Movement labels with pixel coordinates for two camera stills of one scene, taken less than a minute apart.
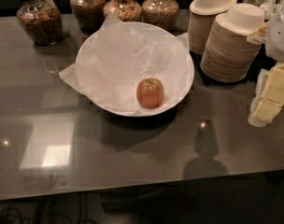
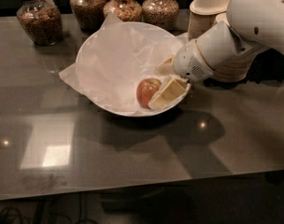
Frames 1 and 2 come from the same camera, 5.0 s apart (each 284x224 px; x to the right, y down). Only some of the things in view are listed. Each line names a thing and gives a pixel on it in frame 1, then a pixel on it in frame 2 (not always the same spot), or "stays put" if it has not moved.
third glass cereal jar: (122, 6) stays put
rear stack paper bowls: (213, 0) stays put
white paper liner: (112, 61) stays put
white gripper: (280, 39) to (189, 63)
